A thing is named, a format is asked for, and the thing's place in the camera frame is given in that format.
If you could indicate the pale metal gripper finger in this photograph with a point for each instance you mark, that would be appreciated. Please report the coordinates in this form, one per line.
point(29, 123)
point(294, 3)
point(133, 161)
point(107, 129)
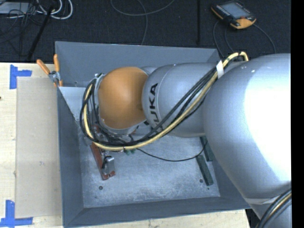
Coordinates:
point(110, 165)

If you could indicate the red-brown flat block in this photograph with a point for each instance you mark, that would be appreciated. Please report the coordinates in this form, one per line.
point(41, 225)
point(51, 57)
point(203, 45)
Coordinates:
point(97, 154)

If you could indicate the grey metal bin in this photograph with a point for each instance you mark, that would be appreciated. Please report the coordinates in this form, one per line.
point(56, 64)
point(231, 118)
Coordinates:
point(154, 174)

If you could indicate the pale cardboard board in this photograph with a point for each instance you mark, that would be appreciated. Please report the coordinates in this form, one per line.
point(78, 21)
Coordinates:
point(38, 146)

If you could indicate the dark green flat block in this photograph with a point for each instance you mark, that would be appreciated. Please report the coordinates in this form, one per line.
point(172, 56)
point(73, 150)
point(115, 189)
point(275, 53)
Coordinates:
point(208, 151)
point(204, 171)

